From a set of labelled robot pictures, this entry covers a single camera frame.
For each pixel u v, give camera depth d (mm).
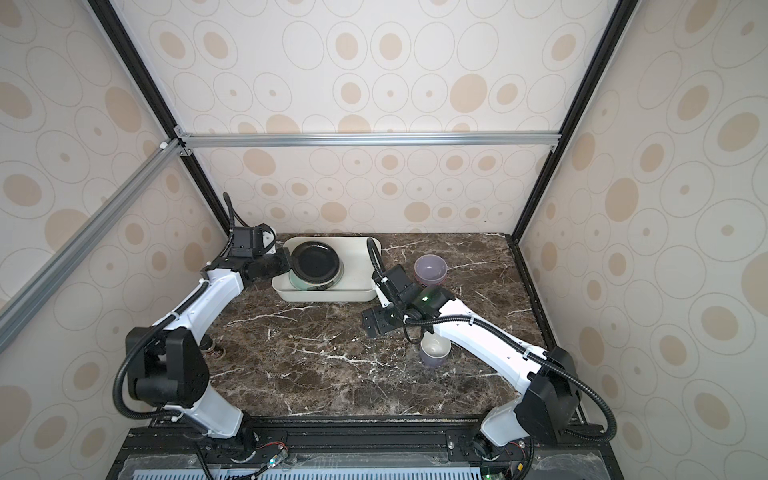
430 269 1031
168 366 444
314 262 915
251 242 686
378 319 673
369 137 904
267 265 746
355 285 1052
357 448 745
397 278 591
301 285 1022
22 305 516
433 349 891
